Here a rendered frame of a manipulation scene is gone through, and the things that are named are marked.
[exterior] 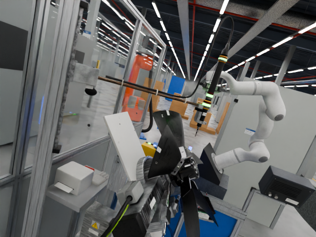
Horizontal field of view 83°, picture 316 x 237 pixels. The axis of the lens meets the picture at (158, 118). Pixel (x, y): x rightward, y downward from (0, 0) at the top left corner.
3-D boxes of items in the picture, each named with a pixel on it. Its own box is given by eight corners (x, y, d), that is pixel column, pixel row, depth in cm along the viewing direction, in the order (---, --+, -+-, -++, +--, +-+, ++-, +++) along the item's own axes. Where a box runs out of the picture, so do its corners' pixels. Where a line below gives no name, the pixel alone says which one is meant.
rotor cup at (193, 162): (167, 172, 89) (191, 165, 85) (169, 154, 102) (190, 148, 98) (178, 193, 93) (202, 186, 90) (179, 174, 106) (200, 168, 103)
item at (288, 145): (194, 195, 292) (247, 61, 248) (195, 194, 296) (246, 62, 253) (273, 229, 266) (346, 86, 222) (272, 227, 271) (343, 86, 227)
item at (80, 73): (68, 81, 70) (72, 59, 69) (70, 79, 77) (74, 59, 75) (95, 88, 74) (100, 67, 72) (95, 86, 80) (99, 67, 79)
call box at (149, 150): (138, 155, 147) (141, 144, 145) (142, 152, 157) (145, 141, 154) (155, 162, 144) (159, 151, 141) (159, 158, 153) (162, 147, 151)
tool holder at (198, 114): (195, 122, 95) (201, 105, 93) (188, 118, 101) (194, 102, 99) (208, 125, 98) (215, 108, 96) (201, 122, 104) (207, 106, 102)
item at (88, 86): (83, 94, 75) (85, 83, 74) (84, 93, 78) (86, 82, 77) (96, 97, 77) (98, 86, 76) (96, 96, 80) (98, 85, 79)
